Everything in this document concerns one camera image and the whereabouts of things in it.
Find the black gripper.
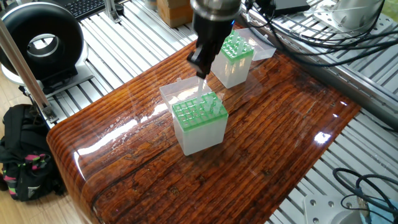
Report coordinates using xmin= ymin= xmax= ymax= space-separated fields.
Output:
xmin=187 ymin=0 xmax=242 ymax=79

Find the translucent tip box green rack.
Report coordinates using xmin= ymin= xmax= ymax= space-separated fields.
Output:
xmin=171 ymin=92 xmax=229 ymax=156
xmin=208 ymin=29 xmax=256 ymax=89

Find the clear hinged box lid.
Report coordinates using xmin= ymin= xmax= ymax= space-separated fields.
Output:
xmin=239 ymin=27 xmax=278 ymax=62
xmin=159 ymin=76 xmax=206 ymax=116

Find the brown cardboard box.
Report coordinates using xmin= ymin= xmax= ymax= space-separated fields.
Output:
xmin=155 ymin=0 xmax=193 ymax=29

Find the black power adapter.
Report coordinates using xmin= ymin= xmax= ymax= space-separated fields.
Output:
xmin=271 ymin=0 xmax=312 ymax=14

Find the glossy wooden board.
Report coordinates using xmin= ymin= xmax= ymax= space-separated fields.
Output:
xmin=47 ymin=19 xmax=363 ymax=224

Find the black keyboard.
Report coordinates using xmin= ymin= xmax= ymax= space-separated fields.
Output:
xmin=62 ymin=0 xmax=108 ymax=19

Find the black round fan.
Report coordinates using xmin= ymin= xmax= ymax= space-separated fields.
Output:
xmin=0 ymin=3 xmax=85 ymax=95

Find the black backpack pink trim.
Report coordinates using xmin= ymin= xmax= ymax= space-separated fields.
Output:
xmin=0 ymin=103 xmax=68 ymax=202

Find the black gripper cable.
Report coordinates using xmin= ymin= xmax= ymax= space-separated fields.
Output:
xmin=239 ymin=0 xmax=398 ymax=63

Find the slim aluminium post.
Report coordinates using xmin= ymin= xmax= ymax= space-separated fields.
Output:
xmin=0 ymin=25 xmax=58 ymax=124

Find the black looped cable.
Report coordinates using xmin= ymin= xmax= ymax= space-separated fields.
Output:
xmin=333 ymin=168 xmax=398 ymax=216

